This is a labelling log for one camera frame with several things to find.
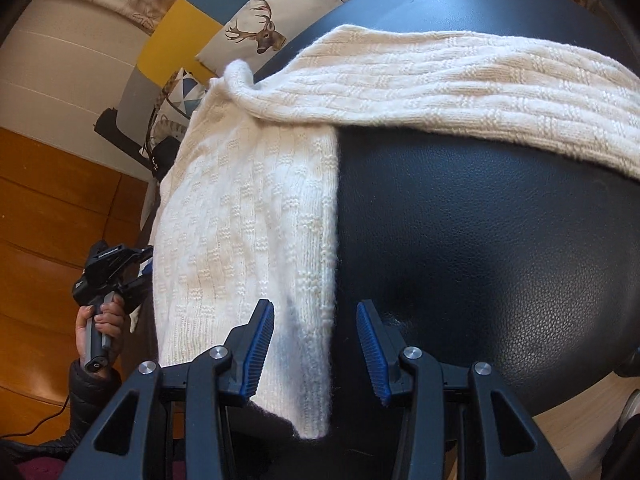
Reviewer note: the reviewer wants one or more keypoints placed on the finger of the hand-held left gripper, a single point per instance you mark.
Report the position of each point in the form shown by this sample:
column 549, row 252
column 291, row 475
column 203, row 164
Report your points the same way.
column 135, row 255
column 135, row 292

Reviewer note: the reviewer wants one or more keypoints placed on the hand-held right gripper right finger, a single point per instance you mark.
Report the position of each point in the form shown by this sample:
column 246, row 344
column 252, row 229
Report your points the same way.
column 372, row 350

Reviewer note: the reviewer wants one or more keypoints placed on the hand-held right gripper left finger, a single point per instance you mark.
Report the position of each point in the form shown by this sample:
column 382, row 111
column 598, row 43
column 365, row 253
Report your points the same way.
column 257, row 350

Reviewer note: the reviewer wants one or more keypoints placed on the cream knit sweater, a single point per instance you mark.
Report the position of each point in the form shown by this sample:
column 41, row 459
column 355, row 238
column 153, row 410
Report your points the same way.
column 240, row 210

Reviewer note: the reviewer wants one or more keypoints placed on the person's left forearm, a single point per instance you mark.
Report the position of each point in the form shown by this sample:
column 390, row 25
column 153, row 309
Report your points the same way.
column 90, row 400

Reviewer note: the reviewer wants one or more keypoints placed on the person's left hand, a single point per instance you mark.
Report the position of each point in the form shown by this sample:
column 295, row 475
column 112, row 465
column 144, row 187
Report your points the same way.
column 112, row 320

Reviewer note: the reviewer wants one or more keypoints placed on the orange wooden wardrobe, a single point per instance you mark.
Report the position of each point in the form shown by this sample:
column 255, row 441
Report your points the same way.
column 50, row 210

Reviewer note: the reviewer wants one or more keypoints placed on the black handbag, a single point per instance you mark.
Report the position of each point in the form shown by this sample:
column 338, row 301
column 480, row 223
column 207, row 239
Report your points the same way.
column 165, row 157

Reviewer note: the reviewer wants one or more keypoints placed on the triangle pattern pillow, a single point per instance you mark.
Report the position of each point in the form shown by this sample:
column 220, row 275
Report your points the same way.
column 185, row 95

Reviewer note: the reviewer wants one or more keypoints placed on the grey yellow blue sofa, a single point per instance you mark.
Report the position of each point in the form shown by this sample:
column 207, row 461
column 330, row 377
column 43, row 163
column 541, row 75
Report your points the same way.
column 170, row 35

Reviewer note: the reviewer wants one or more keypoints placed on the deer print pillow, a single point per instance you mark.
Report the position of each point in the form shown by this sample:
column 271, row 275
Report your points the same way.
column 260, row 30

